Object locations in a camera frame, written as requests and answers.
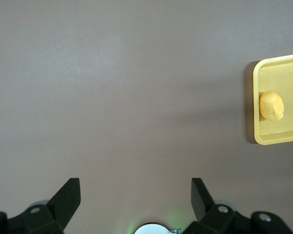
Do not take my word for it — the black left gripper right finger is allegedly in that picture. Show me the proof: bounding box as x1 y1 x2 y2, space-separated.
184 177 293 234

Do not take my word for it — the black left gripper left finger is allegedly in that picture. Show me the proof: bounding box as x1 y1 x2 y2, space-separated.
0 177 81 234

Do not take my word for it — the yellow potato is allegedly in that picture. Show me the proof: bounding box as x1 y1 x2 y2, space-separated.
259 91 284 121

